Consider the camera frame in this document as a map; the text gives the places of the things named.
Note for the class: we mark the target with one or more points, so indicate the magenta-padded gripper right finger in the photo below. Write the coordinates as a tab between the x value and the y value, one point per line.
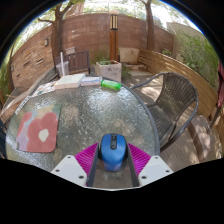
155	168

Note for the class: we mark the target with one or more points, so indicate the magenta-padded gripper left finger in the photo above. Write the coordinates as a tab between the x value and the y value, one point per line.
68	168

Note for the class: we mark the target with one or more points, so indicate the blue computer mouse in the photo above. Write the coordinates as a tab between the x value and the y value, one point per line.
112	155

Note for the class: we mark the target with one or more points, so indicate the floral pink mouse pad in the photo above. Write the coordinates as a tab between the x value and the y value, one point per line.
38	130

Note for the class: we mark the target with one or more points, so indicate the black folding chair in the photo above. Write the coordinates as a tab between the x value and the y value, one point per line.
2	140

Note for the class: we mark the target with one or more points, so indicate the brown wicker chair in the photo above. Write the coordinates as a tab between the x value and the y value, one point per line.
175	95

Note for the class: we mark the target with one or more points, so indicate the white license plate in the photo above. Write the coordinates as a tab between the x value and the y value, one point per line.
22	105

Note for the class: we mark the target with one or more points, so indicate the raised stone garden bed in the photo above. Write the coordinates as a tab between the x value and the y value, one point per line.
20	96

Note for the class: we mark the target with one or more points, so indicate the open white book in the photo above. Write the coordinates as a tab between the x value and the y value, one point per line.
69	81

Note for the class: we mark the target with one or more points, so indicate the closed pale blue book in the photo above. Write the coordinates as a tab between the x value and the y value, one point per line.
90	81

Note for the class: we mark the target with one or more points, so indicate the green rectangular box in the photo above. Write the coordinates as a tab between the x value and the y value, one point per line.
111	84

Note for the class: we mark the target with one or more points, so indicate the curved wooden slat bench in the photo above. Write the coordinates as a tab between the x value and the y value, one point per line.
186	75

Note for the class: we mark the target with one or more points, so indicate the clear plastic cup with straw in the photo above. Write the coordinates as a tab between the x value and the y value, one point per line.
62	69

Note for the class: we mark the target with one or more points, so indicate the concrete planter with plants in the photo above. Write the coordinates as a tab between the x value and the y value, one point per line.
109	71

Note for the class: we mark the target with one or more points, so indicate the dark wooden slatted chair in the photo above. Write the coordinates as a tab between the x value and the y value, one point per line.
79	61

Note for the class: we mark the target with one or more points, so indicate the grey utility box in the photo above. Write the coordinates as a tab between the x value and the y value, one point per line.
70	50

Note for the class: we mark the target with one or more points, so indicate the large forked tree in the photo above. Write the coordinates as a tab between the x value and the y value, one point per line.
57	33

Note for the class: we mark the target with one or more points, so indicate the slim tree trunk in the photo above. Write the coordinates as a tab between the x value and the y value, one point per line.
150	26

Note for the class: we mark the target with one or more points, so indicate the black wall lamp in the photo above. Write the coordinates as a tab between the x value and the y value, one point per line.
46	41

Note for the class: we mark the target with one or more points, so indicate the wooden garden lamp post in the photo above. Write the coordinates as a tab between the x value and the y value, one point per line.
114	40

